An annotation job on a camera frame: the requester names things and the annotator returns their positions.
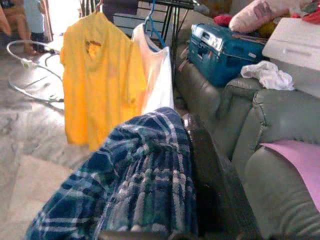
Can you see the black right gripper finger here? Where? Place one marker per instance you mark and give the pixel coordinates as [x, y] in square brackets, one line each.
[220, 195]

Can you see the blue plaid shirt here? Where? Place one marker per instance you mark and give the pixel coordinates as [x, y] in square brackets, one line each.
[137, 175]

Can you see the blue plastic clothes hanger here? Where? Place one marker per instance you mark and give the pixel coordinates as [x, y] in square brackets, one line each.
[162, 43]

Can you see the pink paper sheet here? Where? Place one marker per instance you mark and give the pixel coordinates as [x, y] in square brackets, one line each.
[300, 160]

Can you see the grey-green leather sofa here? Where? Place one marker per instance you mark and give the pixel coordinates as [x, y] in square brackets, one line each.
[275, 120]

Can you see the white t-shirt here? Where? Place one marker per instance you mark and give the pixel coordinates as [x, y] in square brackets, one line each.
[157, 82]

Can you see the white crumpled cloth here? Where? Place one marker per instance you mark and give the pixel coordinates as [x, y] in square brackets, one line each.
[270, 75]

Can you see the teal blue plastic case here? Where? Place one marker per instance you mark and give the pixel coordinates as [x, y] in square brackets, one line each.
[225, 62]

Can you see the yellow t-shirt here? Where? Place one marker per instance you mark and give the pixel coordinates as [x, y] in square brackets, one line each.
[100, 87]

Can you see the white storage box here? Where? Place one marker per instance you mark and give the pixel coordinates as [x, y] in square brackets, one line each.
[295, 45]

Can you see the red cushion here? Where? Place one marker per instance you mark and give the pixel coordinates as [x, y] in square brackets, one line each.
[222, 20]

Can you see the black metal clothes drying rack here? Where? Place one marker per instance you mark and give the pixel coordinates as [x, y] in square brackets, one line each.
[170, 25]

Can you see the pink printed pillow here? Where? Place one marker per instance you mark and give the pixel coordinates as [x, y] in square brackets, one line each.
[255, 17]

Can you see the pale grey slatted bench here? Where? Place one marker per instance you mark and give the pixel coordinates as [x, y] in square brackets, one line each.
[127, 21]

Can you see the child in light blue shirt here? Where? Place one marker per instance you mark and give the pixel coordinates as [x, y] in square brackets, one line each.
[33, 15]

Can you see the peach hanging cloth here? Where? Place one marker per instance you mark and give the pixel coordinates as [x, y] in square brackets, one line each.
[3, 22]

